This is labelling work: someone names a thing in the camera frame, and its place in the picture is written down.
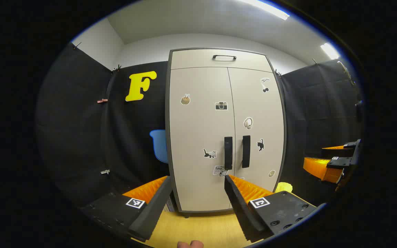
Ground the cabinet door with camera sticker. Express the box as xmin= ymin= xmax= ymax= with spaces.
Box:
xmin=169 ymin=66 xmax=234 ymax=211

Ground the short ceiling light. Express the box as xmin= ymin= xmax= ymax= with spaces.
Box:
xmin=320 ymin=42 xmax=340 ymax=60

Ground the cabinet door with headphone sticker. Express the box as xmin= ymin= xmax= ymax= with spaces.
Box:
xmin=227 ymin=67 xmax=285 ymax=209

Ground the black backdrop cloth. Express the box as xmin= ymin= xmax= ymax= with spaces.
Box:
xmin=36 ymin=42 xmax=363 ymax=210

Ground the beige double-door shoe cabinet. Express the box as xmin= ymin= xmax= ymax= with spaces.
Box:
xmin=165 ymin=47 xmax=287 ymax=218

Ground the yellow crumpled object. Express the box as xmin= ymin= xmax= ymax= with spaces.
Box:
xmin=275 ymin=182 xmax=293 ymax=193

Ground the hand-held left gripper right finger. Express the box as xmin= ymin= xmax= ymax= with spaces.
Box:
xmin=224 ymin=174 xmax=319 ymax=243

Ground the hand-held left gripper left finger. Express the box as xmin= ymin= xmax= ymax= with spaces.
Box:
xmin=80 ymin=176 xmax=174 ymax=242

